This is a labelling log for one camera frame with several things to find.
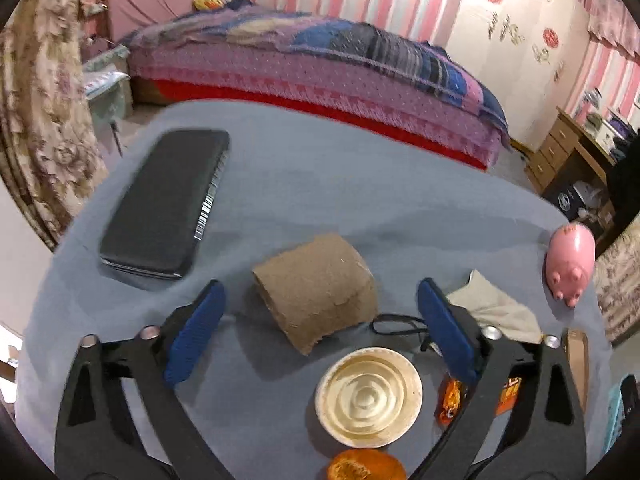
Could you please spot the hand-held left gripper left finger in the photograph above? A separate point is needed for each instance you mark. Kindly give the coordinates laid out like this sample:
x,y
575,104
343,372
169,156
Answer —
x,y
195,330

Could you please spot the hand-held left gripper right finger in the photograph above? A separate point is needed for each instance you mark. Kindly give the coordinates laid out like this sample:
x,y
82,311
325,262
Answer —
x,y
445,330

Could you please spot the orange candy wrapper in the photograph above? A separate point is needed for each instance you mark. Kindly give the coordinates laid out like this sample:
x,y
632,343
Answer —
x,y
450,401

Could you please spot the round cream lid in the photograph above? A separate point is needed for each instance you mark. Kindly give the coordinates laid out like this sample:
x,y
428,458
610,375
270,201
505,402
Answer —
x,y
367,395

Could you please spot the brown cardboard tube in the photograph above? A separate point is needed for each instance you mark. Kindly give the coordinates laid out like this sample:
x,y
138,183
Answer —
x,y
315,292

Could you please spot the orange fruit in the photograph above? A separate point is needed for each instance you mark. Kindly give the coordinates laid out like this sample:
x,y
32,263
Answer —
x,y
365,466

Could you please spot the teal plastic basket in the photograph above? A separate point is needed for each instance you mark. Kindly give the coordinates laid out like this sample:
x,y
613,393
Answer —
x,y
617,410

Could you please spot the black smartphone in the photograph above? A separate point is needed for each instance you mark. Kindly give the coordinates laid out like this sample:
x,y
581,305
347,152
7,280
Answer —
x,y
160,205

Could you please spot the pink pig mug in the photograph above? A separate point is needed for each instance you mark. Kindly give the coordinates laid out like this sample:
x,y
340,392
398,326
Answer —
x,y
570,262

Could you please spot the black paper bag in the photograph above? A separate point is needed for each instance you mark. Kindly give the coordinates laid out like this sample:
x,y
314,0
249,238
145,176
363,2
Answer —
x,y
565,200

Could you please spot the wooden desk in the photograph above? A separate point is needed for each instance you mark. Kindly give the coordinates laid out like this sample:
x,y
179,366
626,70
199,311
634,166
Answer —
x,y
560,147

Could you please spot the white printer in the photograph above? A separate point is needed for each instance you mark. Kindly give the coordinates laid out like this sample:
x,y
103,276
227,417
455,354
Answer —
x,y
607,135

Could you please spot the pink bed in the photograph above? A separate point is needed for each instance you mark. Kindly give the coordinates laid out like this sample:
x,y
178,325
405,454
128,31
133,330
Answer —
x,y
300,90

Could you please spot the white wardrobe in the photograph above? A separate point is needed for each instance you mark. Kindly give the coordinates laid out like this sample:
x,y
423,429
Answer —
x,y
515,70

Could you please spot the patchwork blanket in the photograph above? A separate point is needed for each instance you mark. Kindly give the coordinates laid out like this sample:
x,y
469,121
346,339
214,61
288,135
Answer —
x,y
325,42

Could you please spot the yellow duck plush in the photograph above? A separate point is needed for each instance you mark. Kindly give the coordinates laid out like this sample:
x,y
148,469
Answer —
x,y
207,0

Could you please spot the pink covered headboard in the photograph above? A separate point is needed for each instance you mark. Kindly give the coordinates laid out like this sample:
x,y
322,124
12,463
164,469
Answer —
x,y
170,0

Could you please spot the pink curtain valance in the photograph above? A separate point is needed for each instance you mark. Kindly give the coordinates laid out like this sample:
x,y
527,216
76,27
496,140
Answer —
x,y
612,22

